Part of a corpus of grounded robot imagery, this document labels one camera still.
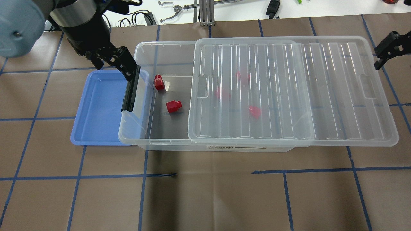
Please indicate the clear plastic box lid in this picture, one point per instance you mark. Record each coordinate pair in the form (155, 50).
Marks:
(348, 102)

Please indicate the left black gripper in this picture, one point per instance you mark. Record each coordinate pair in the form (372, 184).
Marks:
(86, 36)

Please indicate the clear plastic storage box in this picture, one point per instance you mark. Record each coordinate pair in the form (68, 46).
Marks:
(192, 70)

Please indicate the red block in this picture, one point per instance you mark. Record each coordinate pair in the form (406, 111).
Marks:
(255, 111)
(159, 83)
(222, 94)
(243, 78)
(173, 106)

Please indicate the blue plastic tray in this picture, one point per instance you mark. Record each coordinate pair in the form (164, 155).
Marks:
(99, 111)

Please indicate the aluminium frame post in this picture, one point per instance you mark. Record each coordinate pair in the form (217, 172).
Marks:
(206, 12)

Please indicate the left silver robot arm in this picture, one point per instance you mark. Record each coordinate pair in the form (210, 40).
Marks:
(22, 23)

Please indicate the metal reacher grabber tool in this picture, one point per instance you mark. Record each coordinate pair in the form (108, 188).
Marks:
(177, 8)

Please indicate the black box latch handle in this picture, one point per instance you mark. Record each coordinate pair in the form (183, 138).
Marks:
(130, 93)

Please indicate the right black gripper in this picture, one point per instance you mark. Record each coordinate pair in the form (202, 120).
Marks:
(391, 47)

